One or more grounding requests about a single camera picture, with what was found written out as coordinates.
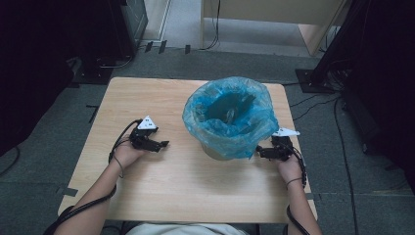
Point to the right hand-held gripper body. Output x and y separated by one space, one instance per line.
282 147

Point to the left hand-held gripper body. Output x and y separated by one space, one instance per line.
141 136

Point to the bin with blue plastic bag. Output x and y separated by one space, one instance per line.
212 124

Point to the person's right hand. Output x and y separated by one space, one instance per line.
291 169

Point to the person's left hand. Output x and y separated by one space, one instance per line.
125 155

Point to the thin right wrist band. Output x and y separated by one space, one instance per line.
293 180

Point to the thin wrist band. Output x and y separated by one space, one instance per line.
293 180
121 168

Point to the thin left wrist band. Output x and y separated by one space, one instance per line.
121 168

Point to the grey scrap in bin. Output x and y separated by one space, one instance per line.
231 115

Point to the beige trash bin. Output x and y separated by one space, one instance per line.
215 154

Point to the black floor tape mark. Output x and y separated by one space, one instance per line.
93 112

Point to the person's white shirt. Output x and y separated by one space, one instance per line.
186 229

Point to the grey floor tape mark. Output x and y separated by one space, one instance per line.
68 191

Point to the black cabinet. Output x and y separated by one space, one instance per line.
120 29

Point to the dark curtain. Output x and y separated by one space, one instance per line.
388 81
36 65

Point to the light wooden desk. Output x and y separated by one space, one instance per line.
277 9

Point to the black stand base plate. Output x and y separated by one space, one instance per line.
306 81

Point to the black slanted stand post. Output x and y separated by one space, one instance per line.
339 36

